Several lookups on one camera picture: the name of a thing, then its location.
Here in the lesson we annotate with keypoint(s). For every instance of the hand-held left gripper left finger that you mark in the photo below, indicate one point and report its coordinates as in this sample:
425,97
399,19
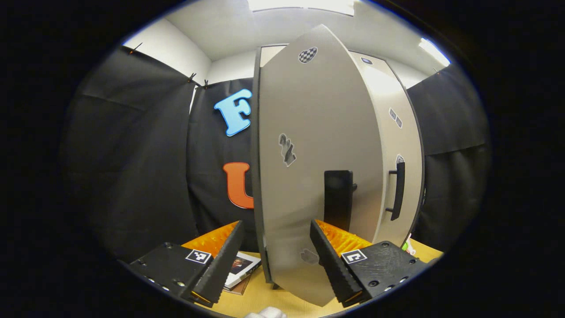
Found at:
220,260

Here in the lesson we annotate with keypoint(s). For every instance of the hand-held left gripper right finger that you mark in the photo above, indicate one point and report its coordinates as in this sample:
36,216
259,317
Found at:
335,265

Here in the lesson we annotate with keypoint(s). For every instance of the grey shoe cabinet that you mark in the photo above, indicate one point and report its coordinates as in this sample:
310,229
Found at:
254,154

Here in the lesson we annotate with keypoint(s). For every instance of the grey shoe cabinet door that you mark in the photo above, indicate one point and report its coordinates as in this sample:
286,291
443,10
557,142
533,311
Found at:
309,110
397,141

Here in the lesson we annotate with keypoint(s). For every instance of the stack of books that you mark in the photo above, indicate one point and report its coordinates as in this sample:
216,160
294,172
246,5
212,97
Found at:
242,267

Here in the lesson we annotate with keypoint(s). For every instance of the small green white item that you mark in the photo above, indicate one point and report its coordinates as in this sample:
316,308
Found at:
408,247

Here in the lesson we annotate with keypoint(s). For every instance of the black backdrop cloth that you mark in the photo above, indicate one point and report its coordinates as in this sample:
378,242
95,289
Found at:
132,154

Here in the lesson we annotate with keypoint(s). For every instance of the ceiling light panel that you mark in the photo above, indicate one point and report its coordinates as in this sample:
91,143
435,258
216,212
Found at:
304,5
435,51

